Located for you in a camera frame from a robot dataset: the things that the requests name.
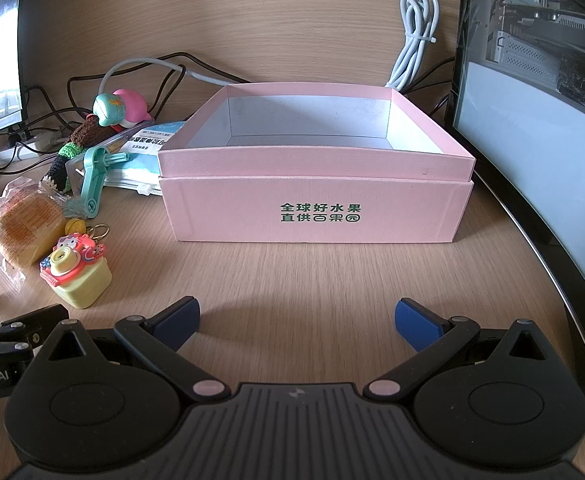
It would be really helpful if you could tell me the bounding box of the pastry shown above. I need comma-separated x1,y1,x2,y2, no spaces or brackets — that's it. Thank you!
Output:
0,177,67,294

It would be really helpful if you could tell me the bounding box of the yellow toy camera keychain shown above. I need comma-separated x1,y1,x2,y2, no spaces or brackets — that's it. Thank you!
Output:
40,218,112,310

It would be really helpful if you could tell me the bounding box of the blue white tissue pack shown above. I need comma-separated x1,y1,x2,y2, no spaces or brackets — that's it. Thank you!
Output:
105,122,185,196

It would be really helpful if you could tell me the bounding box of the teal plastic clip tool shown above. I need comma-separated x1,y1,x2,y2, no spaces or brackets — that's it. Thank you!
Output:
64,146,129,219

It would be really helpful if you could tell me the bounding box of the crocheted doll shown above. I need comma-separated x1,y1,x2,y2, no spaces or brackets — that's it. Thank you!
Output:
41,114,121,194

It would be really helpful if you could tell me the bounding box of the pink and teal toy figure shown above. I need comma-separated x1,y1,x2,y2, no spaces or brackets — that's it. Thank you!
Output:
93,89,151,128

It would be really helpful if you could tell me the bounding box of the white power strip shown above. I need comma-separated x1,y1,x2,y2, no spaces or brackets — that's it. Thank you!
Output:
0,131,69,166

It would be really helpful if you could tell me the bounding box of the pink cardboard box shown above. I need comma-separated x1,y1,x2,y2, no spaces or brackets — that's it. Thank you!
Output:
158,82,475,244

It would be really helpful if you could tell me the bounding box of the grey thick cable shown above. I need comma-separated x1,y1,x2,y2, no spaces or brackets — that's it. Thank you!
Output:
99,56,244,97

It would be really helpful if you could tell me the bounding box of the coiled white cable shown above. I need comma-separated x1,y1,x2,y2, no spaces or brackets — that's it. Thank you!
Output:
385,0,441,92

